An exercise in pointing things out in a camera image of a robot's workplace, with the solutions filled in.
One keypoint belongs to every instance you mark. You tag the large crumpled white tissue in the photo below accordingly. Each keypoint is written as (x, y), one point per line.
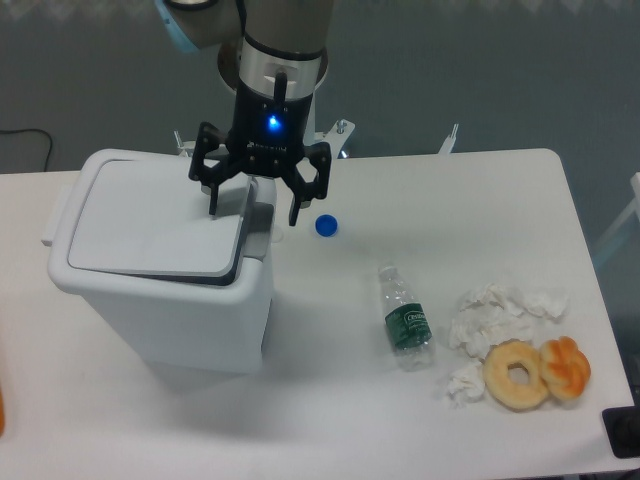
(495, 313)

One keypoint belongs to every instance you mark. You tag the white plastic trash can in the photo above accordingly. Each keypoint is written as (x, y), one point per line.
(199, 322)

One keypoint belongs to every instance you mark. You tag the plain ring donut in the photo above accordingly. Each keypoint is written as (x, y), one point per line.
(511, 373)

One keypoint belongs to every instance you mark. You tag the orange object at edge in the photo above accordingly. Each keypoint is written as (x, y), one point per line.
(2, 413)

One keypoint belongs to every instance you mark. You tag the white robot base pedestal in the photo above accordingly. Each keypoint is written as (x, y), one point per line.
(228, 64)

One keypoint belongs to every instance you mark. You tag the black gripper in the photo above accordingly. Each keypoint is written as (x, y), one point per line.
(270, 135)

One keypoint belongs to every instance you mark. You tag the small crumpled white tissue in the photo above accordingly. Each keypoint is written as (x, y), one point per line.
(465, 385)

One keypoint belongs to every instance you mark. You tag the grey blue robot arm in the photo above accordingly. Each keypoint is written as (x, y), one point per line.
(282, 44)

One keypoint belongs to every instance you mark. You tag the white frame at right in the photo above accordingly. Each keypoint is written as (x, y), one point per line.
(620, 230)

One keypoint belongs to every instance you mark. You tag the black device at corner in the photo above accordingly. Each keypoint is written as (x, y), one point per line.
(622, 428)

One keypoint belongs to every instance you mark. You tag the white metal table bracket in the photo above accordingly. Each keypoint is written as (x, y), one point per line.
(449, 142)

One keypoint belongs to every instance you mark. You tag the clear plastic water bottle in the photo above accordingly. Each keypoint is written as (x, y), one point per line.
(406, 323)

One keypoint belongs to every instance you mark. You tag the blue bottle cap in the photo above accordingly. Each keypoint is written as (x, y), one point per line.
(326, 225)

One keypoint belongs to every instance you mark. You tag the white trash can lid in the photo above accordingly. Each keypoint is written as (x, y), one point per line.
(147, 217)

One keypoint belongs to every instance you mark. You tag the orange glazed pastry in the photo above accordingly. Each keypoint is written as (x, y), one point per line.
(564, 368)

